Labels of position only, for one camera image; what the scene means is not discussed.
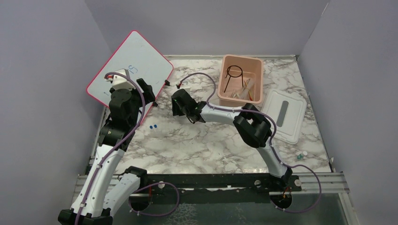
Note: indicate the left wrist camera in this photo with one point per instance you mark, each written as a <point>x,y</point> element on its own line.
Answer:
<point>119,82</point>

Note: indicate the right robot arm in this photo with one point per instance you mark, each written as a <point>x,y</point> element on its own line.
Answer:
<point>255,128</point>

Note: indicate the black metal base rail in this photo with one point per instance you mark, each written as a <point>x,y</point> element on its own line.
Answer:
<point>143,188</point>

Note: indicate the pink plastic bin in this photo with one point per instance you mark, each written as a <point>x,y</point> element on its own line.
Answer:
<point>234,72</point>

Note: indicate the white plastic bin lid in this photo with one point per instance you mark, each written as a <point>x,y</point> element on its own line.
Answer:
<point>287,110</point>

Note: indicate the white board with pink frame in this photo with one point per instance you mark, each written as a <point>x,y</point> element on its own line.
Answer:
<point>136,55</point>

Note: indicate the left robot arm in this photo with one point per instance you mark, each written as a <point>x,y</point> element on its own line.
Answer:
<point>105,155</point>

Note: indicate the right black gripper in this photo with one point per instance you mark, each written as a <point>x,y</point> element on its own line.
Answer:
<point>175,111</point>

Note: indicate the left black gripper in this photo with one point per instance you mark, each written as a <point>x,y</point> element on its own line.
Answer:
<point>147,89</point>

